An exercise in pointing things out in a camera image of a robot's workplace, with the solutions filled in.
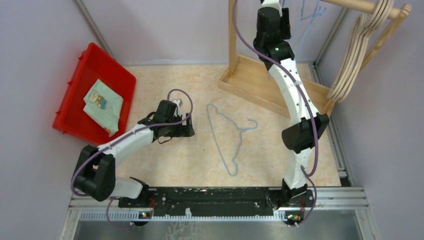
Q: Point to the wooden hanger rack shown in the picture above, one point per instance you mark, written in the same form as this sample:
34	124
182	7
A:
247	78

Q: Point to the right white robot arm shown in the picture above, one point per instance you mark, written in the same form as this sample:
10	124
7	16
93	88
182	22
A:
307	123

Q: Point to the red plastic bin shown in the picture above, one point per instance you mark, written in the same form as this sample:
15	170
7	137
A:
94	64

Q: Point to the blue wire hanger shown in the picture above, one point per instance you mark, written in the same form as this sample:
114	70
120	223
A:
303	12
319	11
240	131

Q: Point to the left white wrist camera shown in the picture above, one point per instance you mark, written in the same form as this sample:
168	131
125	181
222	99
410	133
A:
178	102

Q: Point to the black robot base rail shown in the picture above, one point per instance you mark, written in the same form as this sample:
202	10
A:
216	201

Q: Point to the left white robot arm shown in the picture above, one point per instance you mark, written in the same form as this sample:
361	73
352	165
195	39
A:
95	171

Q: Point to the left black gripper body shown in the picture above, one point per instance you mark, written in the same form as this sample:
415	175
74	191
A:
184	130

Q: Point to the beige plastic hanger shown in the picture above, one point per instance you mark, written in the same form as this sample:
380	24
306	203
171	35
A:
346	49
349	49
357	49
352	49

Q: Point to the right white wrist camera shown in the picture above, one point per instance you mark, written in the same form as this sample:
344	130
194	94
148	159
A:
275	4

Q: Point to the folded light green cloth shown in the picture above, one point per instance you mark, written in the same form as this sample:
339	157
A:
103	105

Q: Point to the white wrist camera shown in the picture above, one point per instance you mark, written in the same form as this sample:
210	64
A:
275	4
178	102

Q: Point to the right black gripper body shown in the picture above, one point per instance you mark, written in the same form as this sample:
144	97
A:
283	26

